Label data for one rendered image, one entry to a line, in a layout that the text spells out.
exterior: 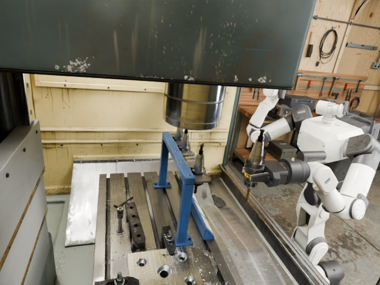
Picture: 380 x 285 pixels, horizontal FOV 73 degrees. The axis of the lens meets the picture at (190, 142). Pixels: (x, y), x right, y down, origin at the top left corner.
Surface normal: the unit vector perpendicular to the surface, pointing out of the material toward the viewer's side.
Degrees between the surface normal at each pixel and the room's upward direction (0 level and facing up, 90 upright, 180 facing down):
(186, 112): 90
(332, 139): 72
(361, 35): 90
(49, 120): 90
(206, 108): 90
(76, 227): 24
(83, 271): 0
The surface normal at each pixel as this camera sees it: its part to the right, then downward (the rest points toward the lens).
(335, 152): -0.49, 0.35
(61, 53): 0.28, 0.40
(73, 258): 0.11, -0.91
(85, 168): 0.22, -0.67
